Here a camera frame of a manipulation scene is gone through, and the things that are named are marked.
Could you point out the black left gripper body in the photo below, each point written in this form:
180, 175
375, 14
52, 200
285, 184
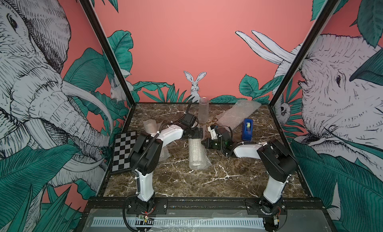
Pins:
194, 133

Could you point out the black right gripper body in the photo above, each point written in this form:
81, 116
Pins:
215, 145

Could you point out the bubble wrap pile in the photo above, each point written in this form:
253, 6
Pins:
198, 159

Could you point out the bubble wrap sheet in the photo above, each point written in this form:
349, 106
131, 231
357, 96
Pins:
150, 126
238, 113

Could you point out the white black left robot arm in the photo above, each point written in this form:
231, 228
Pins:
145, 154

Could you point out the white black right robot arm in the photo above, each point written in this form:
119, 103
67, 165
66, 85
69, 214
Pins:
278, 161

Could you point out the clear textured glass vase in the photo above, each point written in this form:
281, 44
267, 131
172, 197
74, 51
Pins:
203, 110

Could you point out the blue tape dispenser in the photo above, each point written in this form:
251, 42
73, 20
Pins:
247, 129

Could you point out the black white checkerboard card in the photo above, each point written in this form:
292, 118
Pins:
123, 145

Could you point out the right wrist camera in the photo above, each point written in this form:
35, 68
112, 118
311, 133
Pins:
212, 131

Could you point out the black front mounting rail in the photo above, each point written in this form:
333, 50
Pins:
162, 205

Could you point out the white slotted cable duct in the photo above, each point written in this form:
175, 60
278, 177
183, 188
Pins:
247, 223

